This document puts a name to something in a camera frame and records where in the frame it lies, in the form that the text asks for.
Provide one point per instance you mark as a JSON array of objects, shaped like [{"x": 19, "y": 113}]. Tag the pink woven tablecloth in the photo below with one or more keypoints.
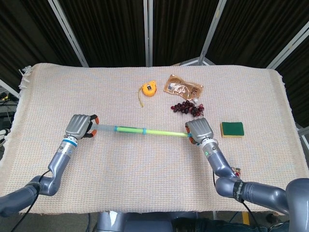
[{"x": 135, "y": 169}]

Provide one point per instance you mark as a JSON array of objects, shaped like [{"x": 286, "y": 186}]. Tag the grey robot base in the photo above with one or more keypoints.
[{"x": 135, "y": 222}]

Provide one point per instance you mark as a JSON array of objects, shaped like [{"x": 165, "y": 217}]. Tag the blue green water pump toy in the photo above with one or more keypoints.
[{"x": 144, "y": 131}]

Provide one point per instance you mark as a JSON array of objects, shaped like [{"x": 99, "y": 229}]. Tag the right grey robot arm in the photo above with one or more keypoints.
[{"x": 231, "y": 178}]

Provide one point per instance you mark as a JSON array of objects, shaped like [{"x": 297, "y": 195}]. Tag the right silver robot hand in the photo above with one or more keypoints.
[{"x": 200, "y": 130}]

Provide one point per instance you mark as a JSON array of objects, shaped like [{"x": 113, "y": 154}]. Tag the black folding screen panels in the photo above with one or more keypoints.
[{"x": 108, "y": 31}]

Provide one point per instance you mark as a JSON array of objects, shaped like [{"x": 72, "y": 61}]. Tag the red cartoon drink can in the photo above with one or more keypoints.
[{"x": 237, "y": 171}]

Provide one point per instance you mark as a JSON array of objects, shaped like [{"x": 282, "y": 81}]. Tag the bunch of dark red grapes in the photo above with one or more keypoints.
[{"x": 188, "y": 108}]

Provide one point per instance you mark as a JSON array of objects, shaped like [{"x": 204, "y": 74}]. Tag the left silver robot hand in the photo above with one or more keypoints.
[{"x": 77, "y": 126}]

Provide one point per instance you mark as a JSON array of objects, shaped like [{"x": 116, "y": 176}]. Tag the green and yellow sponge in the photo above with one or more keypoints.
[{"x": 232, "y": 129}]

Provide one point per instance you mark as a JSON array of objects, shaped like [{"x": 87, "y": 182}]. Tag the brown foil snack packet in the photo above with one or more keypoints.
[{"x": 182, "y": 88}]

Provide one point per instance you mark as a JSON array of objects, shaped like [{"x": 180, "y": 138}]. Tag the yellow tape measure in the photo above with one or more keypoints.
[{"x": 147, "y": 90}]

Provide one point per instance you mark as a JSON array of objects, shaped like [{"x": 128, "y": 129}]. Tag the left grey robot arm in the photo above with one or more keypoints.
[{"x": 51, "y": 166}]

